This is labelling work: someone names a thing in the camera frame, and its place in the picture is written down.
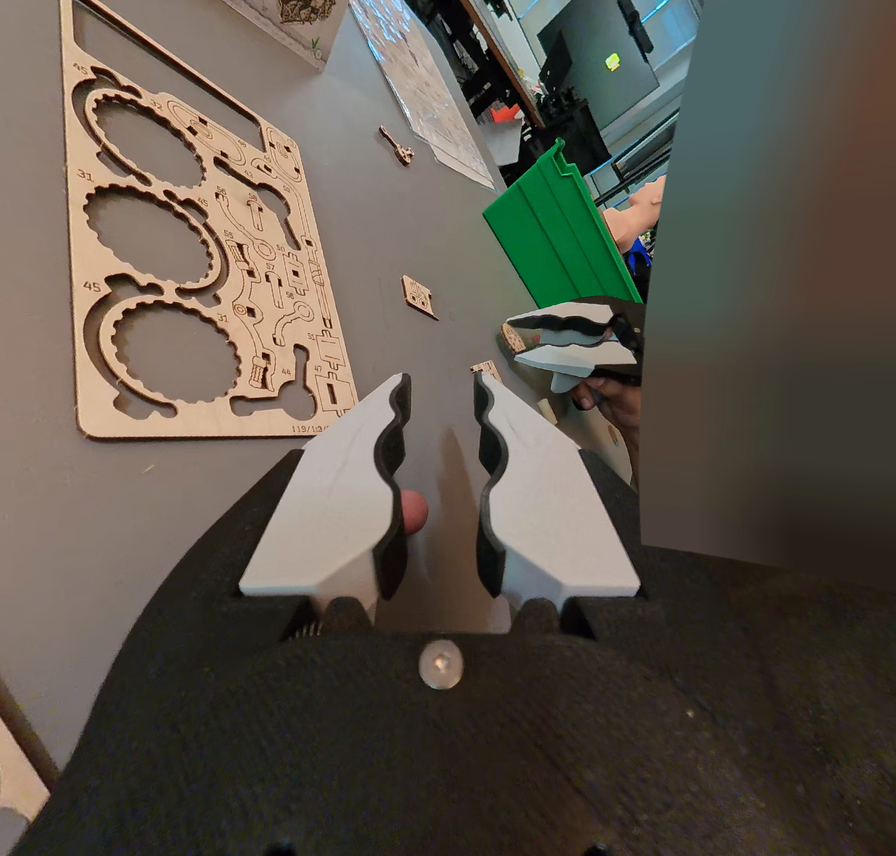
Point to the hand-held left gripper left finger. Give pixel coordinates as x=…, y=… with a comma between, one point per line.
x=322, y=499

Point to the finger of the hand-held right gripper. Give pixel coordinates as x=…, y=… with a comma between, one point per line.
x=581, y=357
x=567, y=313

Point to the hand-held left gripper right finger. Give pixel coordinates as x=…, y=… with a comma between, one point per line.
x=560, y=513

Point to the person's right hand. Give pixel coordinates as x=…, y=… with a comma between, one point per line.
x=619, y=408

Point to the person's left hand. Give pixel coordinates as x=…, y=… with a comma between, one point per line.
x=415, y=513

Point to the small wooden gear wheel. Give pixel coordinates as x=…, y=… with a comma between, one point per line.
x=514, y=339

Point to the small white cylinder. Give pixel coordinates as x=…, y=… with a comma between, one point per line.
x=548, y=411

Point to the green plastic bin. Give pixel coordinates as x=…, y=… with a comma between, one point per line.
x=560, y=240

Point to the slotted wooden panel piece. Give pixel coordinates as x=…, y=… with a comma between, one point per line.
x=488, y=369

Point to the wooden sheet with gear holes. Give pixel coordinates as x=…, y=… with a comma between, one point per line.
x=203, y=423

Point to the square wooden piece with tail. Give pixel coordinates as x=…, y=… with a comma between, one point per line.
x=418, y=296

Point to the key-shaped wooden piece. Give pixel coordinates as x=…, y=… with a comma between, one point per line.
x=397, y=145

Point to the dark monitor screen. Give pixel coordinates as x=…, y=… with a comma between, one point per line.
x=595, y=44

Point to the printed instruction sheet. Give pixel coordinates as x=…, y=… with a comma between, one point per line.
x=420, y=79

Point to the illustrated instruction booklet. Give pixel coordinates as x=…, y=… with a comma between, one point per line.
x=280, y=2

